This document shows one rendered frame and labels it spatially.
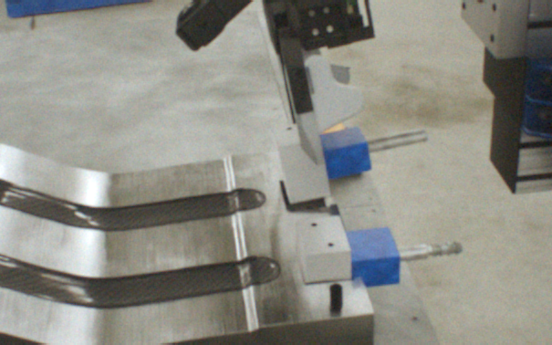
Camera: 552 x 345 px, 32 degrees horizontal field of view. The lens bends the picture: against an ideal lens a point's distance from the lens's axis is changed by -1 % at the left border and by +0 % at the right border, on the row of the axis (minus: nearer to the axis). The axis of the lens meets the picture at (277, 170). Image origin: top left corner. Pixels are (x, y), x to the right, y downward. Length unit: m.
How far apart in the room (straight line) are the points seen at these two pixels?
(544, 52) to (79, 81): 0.62
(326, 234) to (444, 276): 1.51
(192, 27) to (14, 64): 0.67
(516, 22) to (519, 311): 1.18
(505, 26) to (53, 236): 0.54
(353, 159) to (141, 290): 0.21
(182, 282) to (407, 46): 2.73
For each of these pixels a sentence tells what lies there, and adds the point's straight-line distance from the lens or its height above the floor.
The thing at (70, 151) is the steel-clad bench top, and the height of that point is 0.80.
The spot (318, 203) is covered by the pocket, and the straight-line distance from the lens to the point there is 0.89.
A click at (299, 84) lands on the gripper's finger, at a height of 1.01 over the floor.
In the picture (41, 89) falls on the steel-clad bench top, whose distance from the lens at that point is 1.33.
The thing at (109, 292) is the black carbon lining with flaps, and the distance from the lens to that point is 0.77.
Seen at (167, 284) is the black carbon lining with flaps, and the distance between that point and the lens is 0.77.
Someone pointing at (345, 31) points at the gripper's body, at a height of 1.04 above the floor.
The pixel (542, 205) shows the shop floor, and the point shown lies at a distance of 2.54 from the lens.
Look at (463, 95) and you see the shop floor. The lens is 3.08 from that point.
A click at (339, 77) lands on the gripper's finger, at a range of 0.85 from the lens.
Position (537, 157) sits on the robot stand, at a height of 0.77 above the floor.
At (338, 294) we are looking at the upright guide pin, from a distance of 0.70.
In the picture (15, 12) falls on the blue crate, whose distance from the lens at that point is 3.98.
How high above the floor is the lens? 1.33
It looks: 30 degrees down
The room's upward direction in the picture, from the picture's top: 3 degrees counter-clockwise
